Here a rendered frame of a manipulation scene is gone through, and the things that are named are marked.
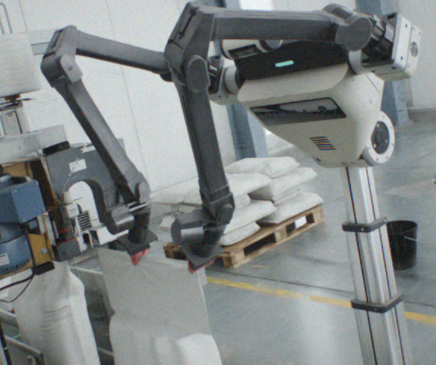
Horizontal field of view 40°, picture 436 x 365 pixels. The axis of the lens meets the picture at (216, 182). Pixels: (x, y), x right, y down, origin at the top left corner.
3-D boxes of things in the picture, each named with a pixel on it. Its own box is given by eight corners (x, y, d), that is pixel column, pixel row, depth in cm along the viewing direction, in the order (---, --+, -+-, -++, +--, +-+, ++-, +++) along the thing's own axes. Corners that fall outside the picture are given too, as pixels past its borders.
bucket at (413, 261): (432, 258, 399) (426, 220, 395) (409, 275, 380) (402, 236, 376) (392, 254, 422) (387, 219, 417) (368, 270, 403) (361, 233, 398)
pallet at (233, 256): (324, 220, 541) (322, 204, 538) (233, 269, 461) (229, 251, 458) (257, 217, 600) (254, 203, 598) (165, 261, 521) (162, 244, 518)
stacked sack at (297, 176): (322, 179, 535) (319, 163, 532) (271, 201, 491) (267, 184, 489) (285, 179, 568) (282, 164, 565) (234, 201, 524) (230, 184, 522)
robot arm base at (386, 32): (370, 21, 145) (362, 68, 143) (350, 7, 140) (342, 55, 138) (402, 14, 139) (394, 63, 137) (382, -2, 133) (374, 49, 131)
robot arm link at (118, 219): (147, 180, 164) (129, 180, 170) (112, 192, 156) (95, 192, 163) (157, 222, 166) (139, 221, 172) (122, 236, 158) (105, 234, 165)
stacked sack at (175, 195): (240, 186, 520) (237, 170, 517) (180, 209, 479) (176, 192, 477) (209, 185, 553) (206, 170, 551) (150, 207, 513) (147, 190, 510)
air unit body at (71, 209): (89, 237, 188) (77, 189, 185) (75, 242, 185) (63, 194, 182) (81, 236, 191) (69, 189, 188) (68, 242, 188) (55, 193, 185)
